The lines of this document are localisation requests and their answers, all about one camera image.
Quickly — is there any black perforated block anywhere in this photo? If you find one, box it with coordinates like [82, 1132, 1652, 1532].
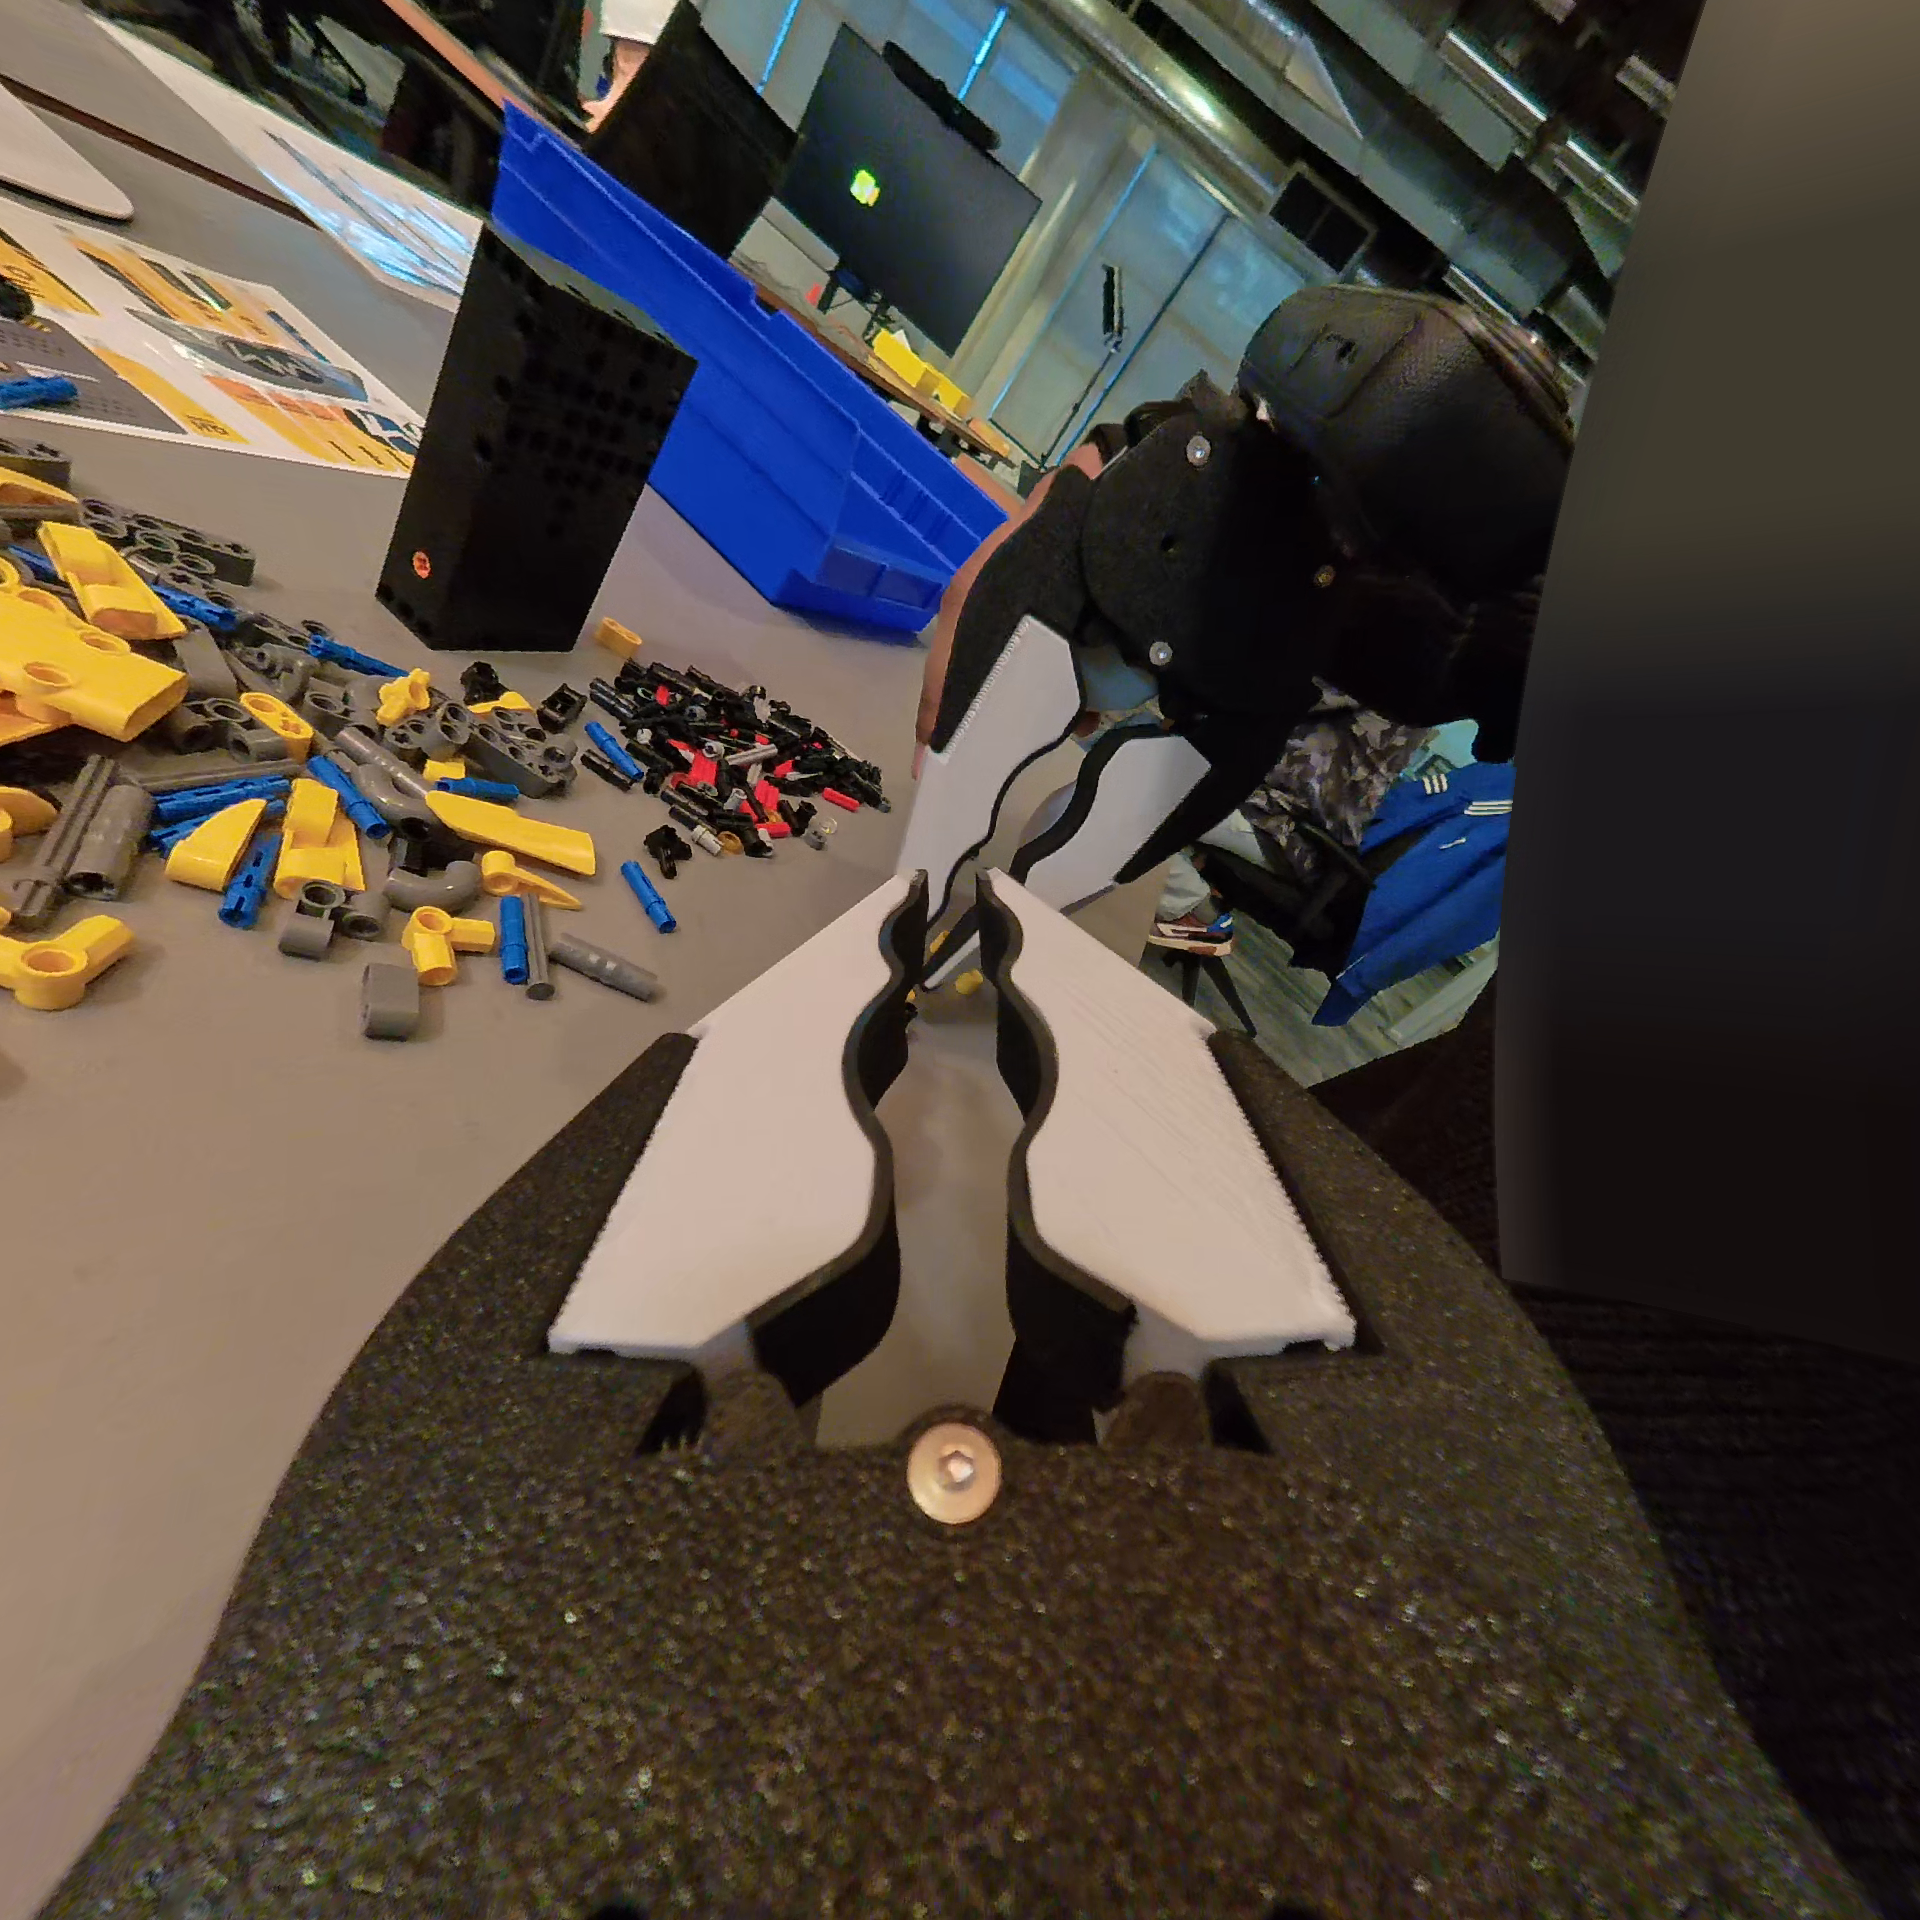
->
[375, 223, 700, 653]

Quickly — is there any black webcam bar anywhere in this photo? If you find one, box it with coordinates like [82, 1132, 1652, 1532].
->
[883, 39, 1004, 153]

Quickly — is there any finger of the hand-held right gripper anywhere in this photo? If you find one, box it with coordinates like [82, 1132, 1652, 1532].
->
[1005, 727, 1214, 921]
[894, 612, 1107, 945]

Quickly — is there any black monitor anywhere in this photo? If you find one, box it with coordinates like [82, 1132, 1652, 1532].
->
[778, 23, 1045, 358]

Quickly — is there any blue jacket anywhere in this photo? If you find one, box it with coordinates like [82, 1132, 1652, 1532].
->
[1313, 756, 1518, 1028]

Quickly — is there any pile of black red pins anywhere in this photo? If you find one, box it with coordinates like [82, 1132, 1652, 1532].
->
[575, 652, 903, 860]

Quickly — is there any white rounded board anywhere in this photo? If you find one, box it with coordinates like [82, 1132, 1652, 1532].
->
[0, 82, 138, 227]

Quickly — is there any person's right hand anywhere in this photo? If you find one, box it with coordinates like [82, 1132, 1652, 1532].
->
[911, 427, 1130, 755]

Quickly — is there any dark grey chair back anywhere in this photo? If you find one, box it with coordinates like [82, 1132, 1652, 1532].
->
[1492, 0, 1920, 1361]

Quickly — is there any white printed sheet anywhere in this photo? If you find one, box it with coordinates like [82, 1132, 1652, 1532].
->
[89, 17, 490, 318]

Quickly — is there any tall black box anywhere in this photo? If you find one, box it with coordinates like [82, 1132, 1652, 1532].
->
[586, 0, 801, 265]

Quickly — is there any yellow printed instruction sheet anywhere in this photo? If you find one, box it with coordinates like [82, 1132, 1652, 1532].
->
[0, 194, 429, 479]

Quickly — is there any pile of mixed building pieces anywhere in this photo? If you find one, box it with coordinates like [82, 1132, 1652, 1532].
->
[0, 434, 601, 1045]

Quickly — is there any grey ridged connector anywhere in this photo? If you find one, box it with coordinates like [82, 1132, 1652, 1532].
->
[547, 932, 663, 1003]

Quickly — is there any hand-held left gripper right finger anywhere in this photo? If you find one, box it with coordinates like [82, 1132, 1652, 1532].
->
[971, 870, 1361, 1449]

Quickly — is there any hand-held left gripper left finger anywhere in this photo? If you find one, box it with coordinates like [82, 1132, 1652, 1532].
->
[547, 870, 935, 1412]

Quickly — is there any blue plastic bin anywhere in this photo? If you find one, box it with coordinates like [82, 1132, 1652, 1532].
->
[492, 102, 1010, 635]

